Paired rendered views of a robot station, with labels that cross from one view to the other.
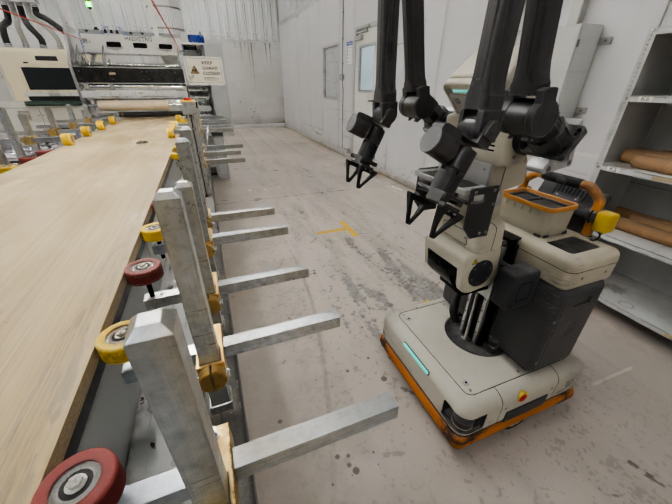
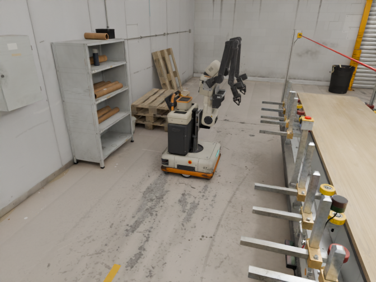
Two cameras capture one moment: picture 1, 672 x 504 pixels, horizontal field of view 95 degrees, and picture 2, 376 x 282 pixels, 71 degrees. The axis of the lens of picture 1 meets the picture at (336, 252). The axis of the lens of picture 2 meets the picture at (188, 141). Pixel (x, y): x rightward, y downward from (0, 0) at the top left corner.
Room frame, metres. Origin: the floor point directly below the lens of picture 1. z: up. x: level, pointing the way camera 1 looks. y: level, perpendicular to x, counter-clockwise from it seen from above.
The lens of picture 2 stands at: (3.58, 1.14, 1.80)
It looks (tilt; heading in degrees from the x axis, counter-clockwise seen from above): 25 degrees down; 217
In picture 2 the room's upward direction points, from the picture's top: 1 degrees clockwise
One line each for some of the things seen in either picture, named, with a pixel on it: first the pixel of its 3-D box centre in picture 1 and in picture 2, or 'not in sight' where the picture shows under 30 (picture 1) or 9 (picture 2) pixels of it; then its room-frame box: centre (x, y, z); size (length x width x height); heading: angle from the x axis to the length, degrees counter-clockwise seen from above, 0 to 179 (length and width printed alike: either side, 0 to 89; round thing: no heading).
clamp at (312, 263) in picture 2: not in sight; (313, 252); (2.53, 1.08, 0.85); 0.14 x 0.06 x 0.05; 22
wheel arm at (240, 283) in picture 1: (233, 285); (280, 118); (0.71, 0.29, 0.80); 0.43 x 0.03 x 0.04; 112
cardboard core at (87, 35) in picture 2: not in sight; (96, 36); (1.43, -1.95, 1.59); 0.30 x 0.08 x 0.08; 112
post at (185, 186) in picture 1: (204, 275); (287, 111); (0.65, 0.33, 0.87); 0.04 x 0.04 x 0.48; 22
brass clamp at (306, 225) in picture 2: not in sight; (306, 217); (2.30, 0.98, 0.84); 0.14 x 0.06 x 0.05; 22
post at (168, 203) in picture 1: (200, 321); (286, 100); (0.42, 0.24, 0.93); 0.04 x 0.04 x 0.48; 22
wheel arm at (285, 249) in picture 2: (215, 147); (288, 250); (2.59, 0.98, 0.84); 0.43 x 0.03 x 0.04; 112
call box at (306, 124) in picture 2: (189, 108); (306, 123); (1.81, 0.79, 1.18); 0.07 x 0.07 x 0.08; 22
